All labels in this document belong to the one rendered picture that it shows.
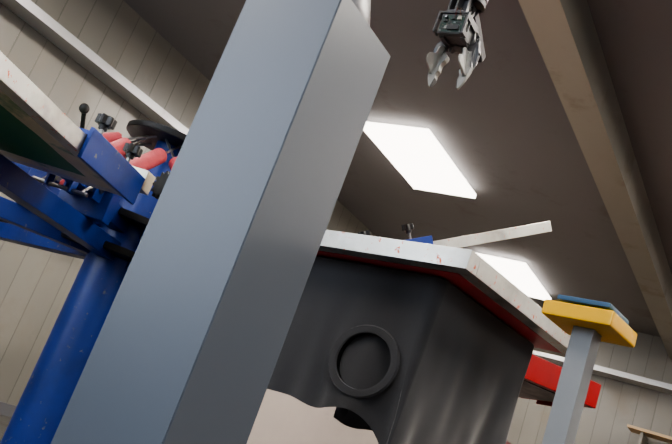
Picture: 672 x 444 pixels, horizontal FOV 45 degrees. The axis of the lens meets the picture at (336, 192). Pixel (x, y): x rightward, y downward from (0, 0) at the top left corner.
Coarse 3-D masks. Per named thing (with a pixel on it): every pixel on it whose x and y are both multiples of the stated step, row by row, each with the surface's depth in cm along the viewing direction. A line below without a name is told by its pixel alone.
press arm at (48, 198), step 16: (0, 160) 184; (0, 176) 186; (16, 176) 191; (16, 192) 193; (32, 192) 199; (48, 192) 206; (32, 208) 204; (48, 208) 208; (64, 208) 215; (64, 224) 217; (80, 224) 225; (80, 240) 231; (96, 240) 236; (112, 240) 245; (112, 256) 248
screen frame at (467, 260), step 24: (336, 240) 167; (360, 240) 163; (384, 240) 160; (408, 264) 157; (432, 264) 151; (456, 264) 147; (480, 264) 149; (480, 288) 155; (504, 288) 156; (528, 312) 164; (552, 336) 173
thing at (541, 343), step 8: (504, 320) 174; (512, 320) 172; (512, 328) 179; (520, 328) 176; (528, 328) 174; (528, 336) 181; (536, 336) 178; (536, 344) 186; (544, 344) 183; (560, 352) 185
